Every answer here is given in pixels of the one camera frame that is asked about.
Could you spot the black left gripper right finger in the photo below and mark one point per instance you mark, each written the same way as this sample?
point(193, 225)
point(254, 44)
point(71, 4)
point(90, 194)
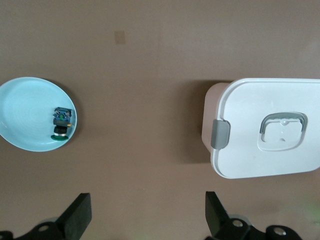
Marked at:
point(216, 217)

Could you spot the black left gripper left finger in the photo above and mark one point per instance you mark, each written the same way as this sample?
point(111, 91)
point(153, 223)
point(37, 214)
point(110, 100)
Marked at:
point(77, 215)

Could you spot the white lidded lunch box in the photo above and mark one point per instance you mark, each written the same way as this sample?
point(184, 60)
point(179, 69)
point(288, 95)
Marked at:
point(250, 155)

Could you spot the round light blue plate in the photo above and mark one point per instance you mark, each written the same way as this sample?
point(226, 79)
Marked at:
point(27, 112)

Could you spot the green push button switch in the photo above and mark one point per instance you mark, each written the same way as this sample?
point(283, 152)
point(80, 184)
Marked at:
point(61, 121)

